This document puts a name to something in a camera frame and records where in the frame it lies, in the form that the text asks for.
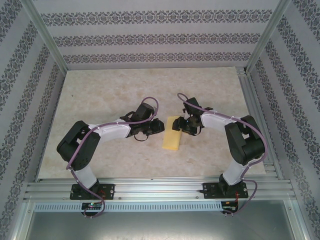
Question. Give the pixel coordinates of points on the aluminium mounting rail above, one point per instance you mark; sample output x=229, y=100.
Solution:
x=160, y=190

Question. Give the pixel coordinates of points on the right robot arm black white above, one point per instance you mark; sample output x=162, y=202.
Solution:
x=245, y=145

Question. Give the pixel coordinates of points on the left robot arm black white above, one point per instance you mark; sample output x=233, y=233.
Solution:
x=110, y=131

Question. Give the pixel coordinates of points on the aluminium side rail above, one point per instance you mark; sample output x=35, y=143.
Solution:
x=248, y=100

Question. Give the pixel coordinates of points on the small circuit board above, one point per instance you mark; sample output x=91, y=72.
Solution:
x=228, y=206

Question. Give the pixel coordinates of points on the aluminium frame post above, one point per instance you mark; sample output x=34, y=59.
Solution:
x=45, y=32
x=268, y=30

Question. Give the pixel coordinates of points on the black base plate left arm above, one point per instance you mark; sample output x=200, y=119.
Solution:
x=108, y=191

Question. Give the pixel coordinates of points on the grey sheet metal panel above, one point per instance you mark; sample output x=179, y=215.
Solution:
x=160, y=227

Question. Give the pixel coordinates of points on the yellow cloth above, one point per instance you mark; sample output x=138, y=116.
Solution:
x=171, y=141

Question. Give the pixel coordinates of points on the black base plate right arm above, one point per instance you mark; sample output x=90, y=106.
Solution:
x=208, y=191

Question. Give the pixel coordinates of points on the circuit board with green light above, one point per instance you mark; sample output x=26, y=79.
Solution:
x=91, y=205

